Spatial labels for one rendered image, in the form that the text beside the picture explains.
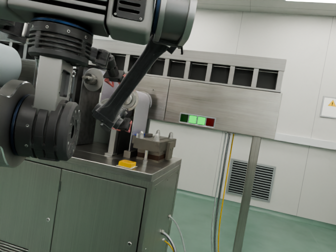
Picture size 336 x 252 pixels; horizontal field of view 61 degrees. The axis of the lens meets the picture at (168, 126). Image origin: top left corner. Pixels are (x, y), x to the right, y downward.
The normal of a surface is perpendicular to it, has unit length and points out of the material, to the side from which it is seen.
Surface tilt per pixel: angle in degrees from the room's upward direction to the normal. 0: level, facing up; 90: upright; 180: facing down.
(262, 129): 90
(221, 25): 90
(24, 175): 90
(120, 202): 90
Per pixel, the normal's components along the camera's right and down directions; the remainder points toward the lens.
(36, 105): 0.11, 0.07
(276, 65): -0.26, 0.01
